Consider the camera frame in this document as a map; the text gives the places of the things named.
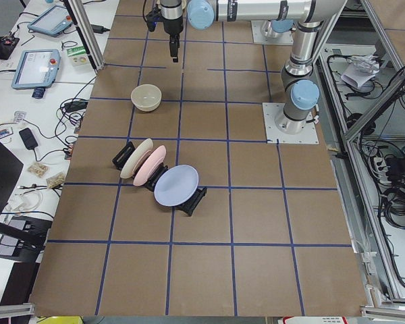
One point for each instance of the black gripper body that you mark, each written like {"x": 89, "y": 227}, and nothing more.
{"x": 173, "y": 28}

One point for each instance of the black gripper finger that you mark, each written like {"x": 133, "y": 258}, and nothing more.
{"x": 174, "y": 45}

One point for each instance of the cream ceramic bowl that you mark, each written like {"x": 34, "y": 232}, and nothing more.
{"x": 146, "y": 97}

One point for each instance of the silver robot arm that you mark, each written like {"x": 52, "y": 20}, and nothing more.
{"x": 277, "y": 31}
{"x": 314, "y": 21}

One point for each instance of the black power adapter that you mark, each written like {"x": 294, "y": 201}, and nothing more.
{"x": 99, "y": 29}

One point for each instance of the green white carton box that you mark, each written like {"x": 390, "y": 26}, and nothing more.
{"x": 77, "y": 56}

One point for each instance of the cream plate in rack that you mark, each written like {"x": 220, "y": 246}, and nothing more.
{"x": 137, "y": 158}

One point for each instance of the teach pendant far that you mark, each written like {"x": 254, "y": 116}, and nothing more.
{"x": 52, "y": 22}

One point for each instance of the teach pendant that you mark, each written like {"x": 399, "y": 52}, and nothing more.
{"x": 36, "y": 69}
{"x": 52, "y": 22}

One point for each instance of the pink plate in rack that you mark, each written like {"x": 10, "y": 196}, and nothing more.
{"x": 149, "y": 166}

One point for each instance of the teach pendant near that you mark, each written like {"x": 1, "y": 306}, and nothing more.
{"x": 36, "y": 69}

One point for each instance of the lavender plate in rack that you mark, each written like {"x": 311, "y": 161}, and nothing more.
{"x": 176, "y": 185}

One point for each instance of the black dish rack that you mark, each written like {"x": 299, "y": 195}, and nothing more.
{"x": 187, "y": 207}

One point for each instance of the black phone on desk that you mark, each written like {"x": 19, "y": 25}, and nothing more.
{"x": 28, "y": 138}

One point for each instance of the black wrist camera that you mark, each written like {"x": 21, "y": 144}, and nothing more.
{"x": 152, "y": 18}

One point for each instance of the aluminium frame post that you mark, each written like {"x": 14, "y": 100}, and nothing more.
{"x": 84, "y": 29}

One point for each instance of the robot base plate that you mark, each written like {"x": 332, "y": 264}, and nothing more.
{"x": 256, "y": 33}
{"x": 281, "y": 130}

